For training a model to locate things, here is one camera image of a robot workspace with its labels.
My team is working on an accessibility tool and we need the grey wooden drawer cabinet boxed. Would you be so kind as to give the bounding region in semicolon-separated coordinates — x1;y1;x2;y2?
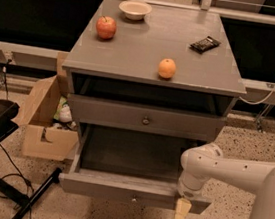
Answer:
48;0;257;196

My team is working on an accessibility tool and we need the black floor cable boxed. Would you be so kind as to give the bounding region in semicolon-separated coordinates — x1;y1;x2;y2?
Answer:
0;142;42;219

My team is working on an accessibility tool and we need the cardboard box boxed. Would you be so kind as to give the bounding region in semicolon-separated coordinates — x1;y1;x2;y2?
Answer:
14;52;78;161

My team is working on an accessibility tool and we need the orange fruit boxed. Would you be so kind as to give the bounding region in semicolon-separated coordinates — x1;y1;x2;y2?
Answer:
158;58;176;79

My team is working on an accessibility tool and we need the black stand leg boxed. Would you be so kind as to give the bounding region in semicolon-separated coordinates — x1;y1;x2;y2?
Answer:
0;168;62;219

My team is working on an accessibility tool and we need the red apple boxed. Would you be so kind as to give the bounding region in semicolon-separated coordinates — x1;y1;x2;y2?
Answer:
96;16;117;40

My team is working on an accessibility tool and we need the grey top drawer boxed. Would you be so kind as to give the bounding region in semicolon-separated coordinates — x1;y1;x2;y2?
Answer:
68;94;226;142

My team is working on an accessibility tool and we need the white green plush toy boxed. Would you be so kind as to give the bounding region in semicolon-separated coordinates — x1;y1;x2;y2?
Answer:
54;97;73;123

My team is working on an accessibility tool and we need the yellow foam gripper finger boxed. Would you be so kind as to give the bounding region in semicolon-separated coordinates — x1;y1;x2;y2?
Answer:
174;198;192;219

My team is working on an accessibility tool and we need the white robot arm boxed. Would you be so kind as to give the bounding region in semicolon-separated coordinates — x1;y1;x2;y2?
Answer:
177;143;275;219

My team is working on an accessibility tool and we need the white bowl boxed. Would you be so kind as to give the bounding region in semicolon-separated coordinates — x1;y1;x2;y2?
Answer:
119;0;152;21

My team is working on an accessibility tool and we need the black snack packet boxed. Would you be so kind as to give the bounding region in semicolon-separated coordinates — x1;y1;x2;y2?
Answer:
190;36;221;54

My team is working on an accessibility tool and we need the grey drawer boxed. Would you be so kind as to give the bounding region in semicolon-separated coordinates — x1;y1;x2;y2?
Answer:
59;124;200;210
68;94;226;142

